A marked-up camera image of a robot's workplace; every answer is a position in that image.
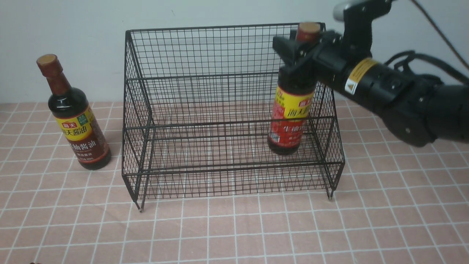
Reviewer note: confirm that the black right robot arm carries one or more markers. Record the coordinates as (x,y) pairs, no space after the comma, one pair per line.
(418,97)

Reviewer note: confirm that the pink checkered tablecloth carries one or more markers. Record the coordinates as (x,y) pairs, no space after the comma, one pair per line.
(395,204)

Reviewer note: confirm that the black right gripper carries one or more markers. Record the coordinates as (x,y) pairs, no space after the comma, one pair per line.
(327,60)

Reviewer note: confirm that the light soy sauce bottle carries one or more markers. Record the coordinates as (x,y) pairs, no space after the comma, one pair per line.
(295,90)

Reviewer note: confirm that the black wire mesh rack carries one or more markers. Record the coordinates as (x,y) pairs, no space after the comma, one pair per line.
(197,111)

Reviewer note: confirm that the dark soy sauce bottle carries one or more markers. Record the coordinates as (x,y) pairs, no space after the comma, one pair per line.
(74,116)

